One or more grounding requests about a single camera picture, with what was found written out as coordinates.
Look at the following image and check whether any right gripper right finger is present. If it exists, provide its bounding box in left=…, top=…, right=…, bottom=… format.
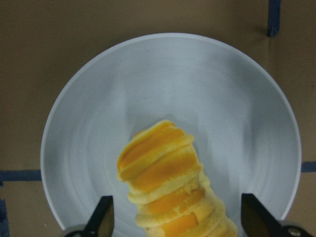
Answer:
left=241, top=194, right=286, bottom=237

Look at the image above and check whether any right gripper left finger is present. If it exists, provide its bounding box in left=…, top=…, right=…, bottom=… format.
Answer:
left=81, top=196, right=115, bottom=237

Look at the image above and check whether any orange striped bread roll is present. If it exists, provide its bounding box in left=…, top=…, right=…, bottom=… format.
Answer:
left=117, top=120, right=237, bottom=237

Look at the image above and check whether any blue plate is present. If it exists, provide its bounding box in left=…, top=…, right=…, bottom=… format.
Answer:
left=40, top=33, right=301, bottom=237

